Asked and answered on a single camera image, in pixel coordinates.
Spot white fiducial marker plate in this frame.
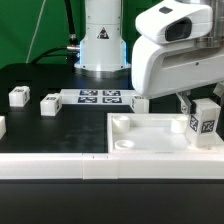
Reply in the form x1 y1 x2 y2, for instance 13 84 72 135
60 89 136 105

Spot black cable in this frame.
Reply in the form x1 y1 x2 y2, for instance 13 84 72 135
29 0 81 65

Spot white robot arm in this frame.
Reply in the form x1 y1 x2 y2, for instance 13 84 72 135
76 0 224 114

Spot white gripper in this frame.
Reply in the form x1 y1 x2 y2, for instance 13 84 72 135
131 0 224 115

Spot white square table top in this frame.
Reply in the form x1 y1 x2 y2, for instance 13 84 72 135
107 113 224 154

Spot white block left edge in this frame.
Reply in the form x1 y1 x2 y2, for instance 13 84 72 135
0 116 6 140

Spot white thin cable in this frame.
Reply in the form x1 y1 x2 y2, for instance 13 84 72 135
25 0 48 64

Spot white U-shaped obstacle fence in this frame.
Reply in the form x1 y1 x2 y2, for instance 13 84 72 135
0 147 224 180

